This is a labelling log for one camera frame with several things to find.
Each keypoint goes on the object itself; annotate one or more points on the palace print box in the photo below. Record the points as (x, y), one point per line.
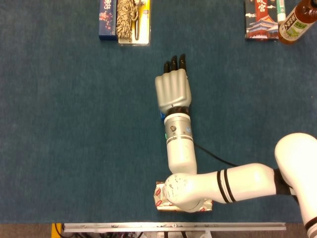
(260, 22)

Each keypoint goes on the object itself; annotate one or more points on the white green tube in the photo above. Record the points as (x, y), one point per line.
(280, 11)

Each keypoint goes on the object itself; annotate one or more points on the yellow blister card package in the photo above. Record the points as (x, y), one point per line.
(146, 22)

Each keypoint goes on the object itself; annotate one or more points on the aluminium profile rail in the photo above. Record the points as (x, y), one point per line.
(173, 226)

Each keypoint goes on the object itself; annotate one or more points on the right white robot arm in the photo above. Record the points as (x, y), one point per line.
(180, 153)

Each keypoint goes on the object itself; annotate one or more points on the amber tea bottle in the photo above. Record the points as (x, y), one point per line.
(294, 24)

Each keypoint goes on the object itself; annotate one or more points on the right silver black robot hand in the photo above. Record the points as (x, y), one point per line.
(173, 89)

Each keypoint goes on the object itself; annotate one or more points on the black tool on card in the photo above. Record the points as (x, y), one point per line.
(137, 27)

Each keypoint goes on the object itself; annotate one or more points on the dark blue printed box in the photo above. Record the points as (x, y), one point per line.
(107, 19)

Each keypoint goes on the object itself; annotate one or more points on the cream red-print wrapped package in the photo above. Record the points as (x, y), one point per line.
(158, 198)

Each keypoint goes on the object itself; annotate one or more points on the blue toy brick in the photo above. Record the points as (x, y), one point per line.
(162, 116)

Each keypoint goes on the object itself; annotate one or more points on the yellow frame part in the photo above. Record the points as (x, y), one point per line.
(55, 230)

